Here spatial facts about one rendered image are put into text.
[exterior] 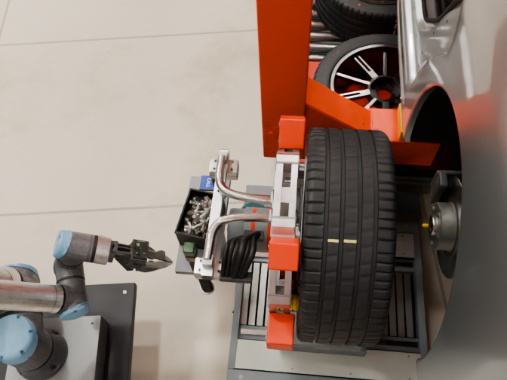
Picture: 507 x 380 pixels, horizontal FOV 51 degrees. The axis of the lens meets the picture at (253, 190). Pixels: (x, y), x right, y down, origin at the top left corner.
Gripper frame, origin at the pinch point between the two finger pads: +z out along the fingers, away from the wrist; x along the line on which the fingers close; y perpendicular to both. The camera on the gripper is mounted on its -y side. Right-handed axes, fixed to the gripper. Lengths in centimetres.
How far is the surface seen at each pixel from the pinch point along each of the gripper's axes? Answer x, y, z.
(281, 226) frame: -7, 55, 16
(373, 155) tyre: 12, 69, 37
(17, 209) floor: 57, -103, -57
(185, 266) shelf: 7.9, -21.0, 11.6
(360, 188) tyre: 1, 69, 32
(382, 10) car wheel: 139, 22, 90
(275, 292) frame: -21, 42, 20
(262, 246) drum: -2.1, 30.7, 21.7
